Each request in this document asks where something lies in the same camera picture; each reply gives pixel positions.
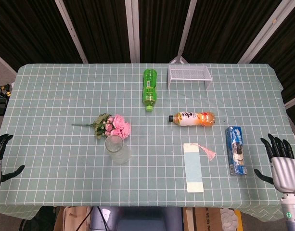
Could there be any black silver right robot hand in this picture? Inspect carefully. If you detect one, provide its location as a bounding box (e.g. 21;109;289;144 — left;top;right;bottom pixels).
254;133;295;193

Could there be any pink artificial flower bouquet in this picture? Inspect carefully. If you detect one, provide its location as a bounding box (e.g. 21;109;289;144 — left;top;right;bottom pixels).
71;113;132;140

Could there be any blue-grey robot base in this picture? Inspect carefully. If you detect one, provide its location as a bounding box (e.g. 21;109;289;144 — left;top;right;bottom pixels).
90;206;183;231

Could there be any clear glass cup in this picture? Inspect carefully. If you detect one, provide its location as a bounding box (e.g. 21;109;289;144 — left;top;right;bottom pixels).
104;135;131;165

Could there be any blue cookie package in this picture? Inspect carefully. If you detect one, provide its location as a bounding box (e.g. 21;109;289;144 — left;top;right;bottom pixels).
225;125;248;176

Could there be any brown cardboard box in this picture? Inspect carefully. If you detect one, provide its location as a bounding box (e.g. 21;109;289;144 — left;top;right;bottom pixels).
53;206;91;231
194;207;222;231

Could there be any blue-white bookmark with pink tassel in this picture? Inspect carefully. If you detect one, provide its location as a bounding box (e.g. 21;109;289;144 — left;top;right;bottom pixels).
183;142;217;193

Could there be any green checked tablecloth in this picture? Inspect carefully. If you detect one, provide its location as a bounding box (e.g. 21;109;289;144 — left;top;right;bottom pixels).
0;63;295;220

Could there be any orange juice plastic bottle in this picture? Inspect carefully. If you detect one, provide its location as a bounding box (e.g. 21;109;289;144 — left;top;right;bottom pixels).
168;111;216;128

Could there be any light wooden board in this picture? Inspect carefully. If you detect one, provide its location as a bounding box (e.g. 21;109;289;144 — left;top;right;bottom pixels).
182;206;195;231

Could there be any green plastic drink bottle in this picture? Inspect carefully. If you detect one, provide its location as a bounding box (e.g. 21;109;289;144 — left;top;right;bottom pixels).
142;68;158;112

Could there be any black curtain backdrop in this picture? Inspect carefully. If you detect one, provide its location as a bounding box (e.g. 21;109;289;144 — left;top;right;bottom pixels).
0;0;295;104

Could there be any black device with cables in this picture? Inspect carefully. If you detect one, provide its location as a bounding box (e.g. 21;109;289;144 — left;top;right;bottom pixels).
0;83;13;116

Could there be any white metal frame bar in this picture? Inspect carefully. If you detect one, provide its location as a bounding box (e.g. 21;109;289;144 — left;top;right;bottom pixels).
283;94;295;110

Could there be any white wire mesh rack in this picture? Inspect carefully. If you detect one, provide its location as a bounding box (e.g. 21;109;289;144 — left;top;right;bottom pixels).
167;64;213;90

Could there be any white metal frame post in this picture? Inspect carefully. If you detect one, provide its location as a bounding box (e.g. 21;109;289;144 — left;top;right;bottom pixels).
238;0;295;64
170;0;198;64
54;0;89;64
125;0;141;64

